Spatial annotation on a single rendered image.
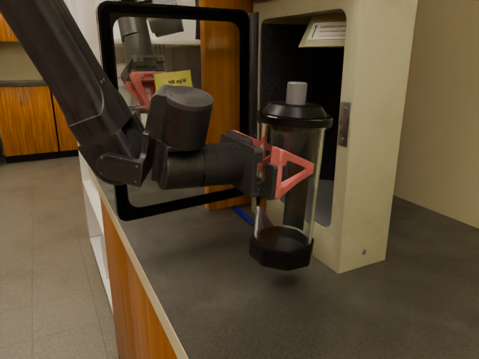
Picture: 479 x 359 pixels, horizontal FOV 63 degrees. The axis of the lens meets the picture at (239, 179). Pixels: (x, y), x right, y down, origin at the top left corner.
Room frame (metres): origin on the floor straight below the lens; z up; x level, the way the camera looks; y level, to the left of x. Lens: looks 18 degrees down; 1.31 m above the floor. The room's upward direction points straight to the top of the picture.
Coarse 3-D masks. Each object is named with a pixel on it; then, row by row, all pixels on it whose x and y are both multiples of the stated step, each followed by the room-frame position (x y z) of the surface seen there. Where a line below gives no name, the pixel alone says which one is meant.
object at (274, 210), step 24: (288, 120) 0.51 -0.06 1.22; (312, 120) 0.51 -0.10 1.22; (264, 144) 0.54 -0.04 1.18; (288, 144) 0.52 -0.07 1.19; (312, 144) 0.53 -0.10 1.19; (264, 168) 0.54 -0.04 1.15; (288, 168) 0.52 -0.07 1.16; (288, 192) 0.52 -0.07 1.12; (312, 192) 0.53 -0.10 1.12; (264, 216) 0.53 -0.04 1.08; (288, 216) 0.52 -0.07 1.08; (312, 216) 0.54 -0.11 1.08; (264, 240) 0.53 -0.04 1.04; (288, 240) 0.52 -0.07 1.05
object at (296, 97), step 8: (288, 88) 0.56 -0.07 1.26; (296, 88) 0.55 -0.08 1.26; (304, 88) 0.56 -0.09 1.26; (288, 96) 0.56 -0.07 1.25; (296, 96) 0.55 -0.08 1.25; (304, 96) 0.56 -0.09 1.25; (272, 104) 0.55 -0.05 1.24; (280, 104) 0.55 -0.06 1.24; (288, 104) 0.55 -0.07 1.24; (296, 104) 0.55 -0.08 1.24; (304, 104) 0.56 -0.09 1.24; (312, 104) 0.57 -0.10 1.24; (264, 112) 0.55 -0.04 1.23; (272, 112) 0.54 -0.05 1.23; (280, 112) 0.53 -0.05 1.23; (288, 112) 0.53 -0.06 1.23; (296, 112) 0.52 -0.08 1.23; (304, 112) 0.53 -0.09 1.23; (312, 112) 0.53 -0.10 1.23; (320, 112) 0.54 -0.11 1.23
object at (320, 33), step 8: (312, 16) 0.77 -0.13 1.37; (320, 16) 0.74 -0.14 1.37; (328, 16) 0.72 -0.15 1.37; (336, 16) 0.71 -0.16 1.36; (344, 16) 0.71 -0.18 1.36; (312, 24) 0.75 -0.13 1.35; (320, 24) 0.73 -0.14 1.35; (328, 24) 0.72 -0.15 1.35; (336, 24) 0.71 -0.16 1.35; (344, 24) 0.70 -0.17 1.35; (312, 32) 0.74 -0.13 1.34; (320, 32) 0.72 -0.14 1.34; (328, 32) 0.71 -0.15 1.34; (336, 32) 0.70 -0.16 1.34; (344, 32) 0.70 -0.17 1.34; (304, 40) 0.75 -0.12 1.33; (312, 40) 0.73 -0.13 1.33; (320, 40) 0.71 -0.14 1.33; (328, 40) 0.70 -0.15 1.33; (336, 40) 0.70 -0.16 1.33; (344, 40) 0.69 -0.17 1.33
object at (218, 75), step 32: (128, 32) 0.73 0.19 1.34; (160, 32) 0.76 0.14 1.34; (192, 32) 0.80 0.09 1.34; (224, 32) 0.84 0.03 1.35; (128, 64) 0.73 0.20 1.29; (160, 64) 0.76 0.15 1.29; (192, 64) 0.80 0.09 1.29; (224, 64) 0.84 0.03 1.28; (128, 96) 0.73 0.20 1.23; (224, 96) 0.84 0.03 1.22; (224, 128) 0.84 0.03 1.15; (128, 192) 0.72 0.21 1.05; (160, 192) 0.75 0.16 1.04; (192, 192) 0.79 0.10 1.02
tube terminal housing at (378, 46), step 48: (288, 0) 0.77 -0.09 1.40; (336, 0) 0.65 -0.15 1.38; (384, 0) 0.62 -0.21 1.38; (384, 48) 0.63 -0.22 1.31; (384, 96) 0.63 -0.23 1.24; (384, 144) 0.64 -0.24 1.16; (336, 192) 0.62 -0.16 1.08; (384, 192) 0.64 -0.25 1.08; (336, 240) 0.61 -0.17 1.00; (384, 240) 0.65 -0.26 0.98
